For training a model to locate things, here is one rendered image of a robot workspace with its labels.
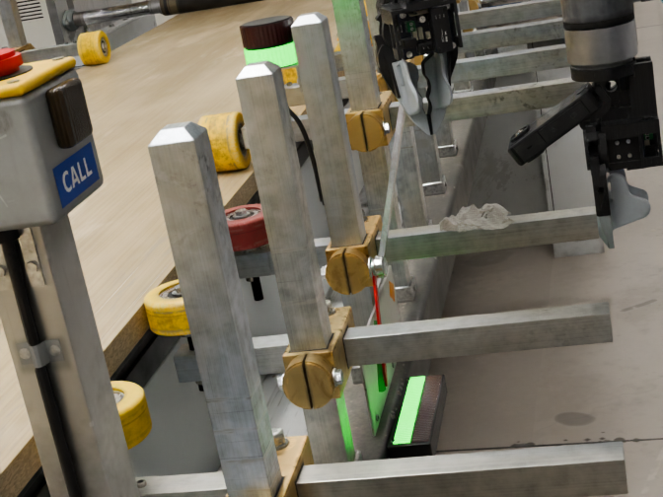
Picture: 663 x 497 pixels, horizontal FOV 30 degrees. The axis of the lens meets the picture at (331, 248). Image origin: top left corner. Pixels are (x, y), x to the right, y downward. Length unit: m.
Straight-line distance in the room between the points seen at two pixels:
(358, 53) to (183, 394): 0.50
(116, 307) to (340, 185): 0.29
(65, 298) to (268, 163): 0.51
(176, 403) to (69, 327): 0.76
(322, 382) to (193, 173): 0.35
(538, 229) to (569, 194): 2.36
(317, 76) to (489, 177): 2.57
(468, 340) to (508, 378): 1.89
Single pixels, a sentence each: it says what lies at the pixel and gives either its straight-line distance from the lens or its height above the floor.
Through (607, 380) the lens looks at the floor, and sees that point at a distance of 3.02.
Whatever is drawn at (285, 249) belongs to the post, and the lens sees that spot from 1.15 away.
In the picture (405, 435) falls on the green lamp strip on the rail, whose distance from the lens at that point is 1.32.
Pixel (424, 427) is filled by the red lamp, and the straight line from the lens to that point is 1.33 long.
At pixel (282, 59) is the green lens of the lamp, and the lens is 1.35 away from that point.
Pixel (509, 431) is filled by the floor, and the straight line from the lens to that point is 2.83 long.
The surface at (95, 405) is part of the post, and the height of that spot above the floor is 1.04.
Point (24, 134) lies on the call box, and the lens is 0.60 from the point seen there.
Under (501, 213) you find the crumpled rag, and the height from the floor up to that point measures 0.87.
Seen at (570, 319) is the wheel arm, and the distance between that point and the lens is 1.19.
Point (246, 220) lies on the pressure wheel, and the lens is 1.45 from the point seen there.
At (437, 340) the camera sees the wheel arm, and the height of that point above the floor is 0.83.
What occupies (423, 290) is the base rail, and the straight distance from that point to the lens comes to 1.72.
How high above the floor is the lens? 1.30
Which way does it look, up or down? 18 degrees down
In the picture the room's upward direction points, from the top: 11 degrees counter-clockwise
